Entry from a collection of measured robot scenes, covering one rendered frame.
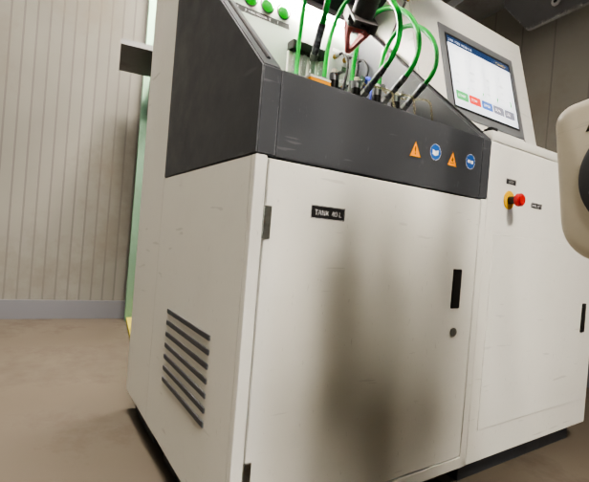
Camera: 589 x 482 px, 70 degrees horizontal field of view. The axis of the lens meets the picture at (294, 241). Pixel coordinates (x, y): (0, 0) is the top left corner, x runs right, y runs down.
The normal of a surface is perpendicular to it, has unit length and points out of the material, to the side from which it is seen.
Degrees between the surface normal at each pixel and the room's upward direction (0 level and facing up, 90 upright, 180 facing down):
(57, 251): 90
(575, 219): 90
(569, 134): 90
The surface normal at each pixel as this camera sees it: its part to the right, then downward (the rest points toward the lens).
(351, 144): 0.55, 0.05
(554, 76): -0.91, -0.07
